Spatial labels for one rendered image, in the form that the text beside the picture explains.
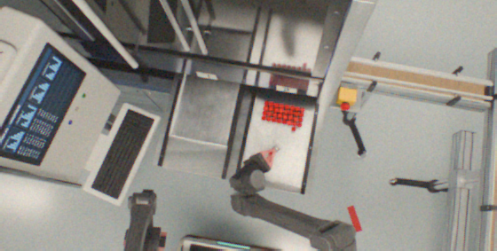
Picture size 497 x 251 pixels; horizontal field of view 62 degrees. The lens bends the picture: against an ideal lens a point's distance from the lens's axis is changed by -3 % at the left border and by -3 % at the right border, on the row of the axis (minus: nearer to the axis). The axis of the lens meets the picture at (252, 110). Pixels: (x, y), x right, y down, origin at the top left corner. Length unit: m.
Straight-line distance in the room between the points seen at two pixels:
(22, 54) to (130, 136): 0.73
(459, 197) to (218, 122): 1.25
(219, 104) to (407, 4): 1.77
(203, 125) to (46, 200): 1.49
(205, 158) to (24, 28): 0.88
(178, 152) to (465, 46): 2.13
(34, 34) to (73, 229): 1.75
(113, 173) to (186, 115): 0.42
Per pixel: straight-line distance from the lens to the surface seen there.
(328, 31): 1.23
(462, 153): 2.39
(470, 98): 2.04
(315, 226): 1.17
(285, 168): 1.84
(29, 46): 1.49
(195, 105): 1.93
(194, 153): 1.88
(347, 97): 1.78
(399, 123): 2.90
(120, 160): 2.03
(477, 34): 3.30
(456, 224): 2.35
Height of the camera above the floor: 2.71
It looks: 75 degrees down
